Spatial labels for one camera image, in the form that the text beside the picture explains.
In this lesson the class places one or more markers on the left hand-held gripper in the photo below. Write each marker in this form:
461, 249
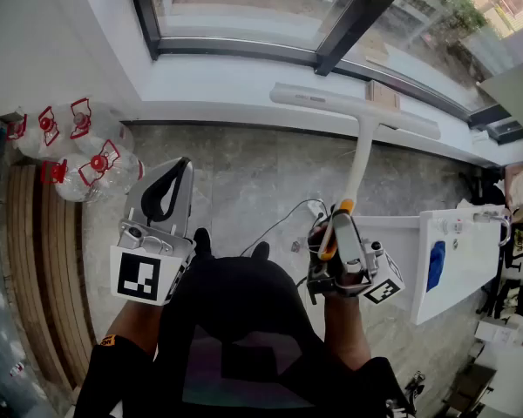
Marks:
135, 272

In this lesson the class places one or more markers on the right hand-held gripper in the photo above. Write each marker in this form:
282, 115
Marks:
383, 283

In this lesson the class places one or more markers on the white squeegee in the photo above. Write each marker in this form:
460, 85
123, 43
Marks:
362, 146

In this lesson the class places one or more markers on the person's right forearm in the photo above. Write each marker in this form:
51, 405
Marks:
346, 333

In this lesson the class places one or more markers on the person's left forearm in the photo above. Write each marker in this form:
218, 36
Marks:
131, 325

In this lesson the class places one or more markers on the white power strip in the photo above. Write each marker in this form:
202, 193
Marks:
316, 208

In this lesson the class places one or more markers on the person's left shoe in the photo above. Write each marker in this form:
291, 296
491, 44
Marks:
201, 242

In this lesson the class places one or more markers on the person's shoe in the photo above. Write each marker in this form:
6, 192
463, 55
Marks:
201, 242
260, 251

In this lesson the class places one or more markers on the person's right shoe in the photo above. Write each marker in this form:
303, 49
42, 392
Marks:
260, 251

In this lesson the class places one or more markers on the person's black shirt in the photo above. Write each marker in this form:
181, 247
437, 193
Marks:
244, 298

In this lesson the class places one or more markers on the blue cloth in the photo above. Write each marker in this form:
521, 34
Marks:
436, 266

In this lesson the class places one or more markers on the small clear bottle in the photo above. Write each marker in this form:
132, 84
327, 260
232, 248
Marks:
446, 225

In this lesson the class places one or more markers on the white table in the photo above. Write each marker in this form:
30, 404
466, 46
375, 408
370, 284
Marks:
466, 259

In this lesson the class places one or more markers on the white windowsill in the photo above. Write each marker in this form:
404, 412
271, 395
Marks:
244, 89

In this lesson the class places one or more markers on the small cardboard box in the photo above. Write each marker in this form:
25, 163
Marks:
381, 96

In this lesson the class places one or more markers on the black window frame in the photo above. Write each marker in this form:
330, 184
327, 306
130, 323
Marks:
144, 15

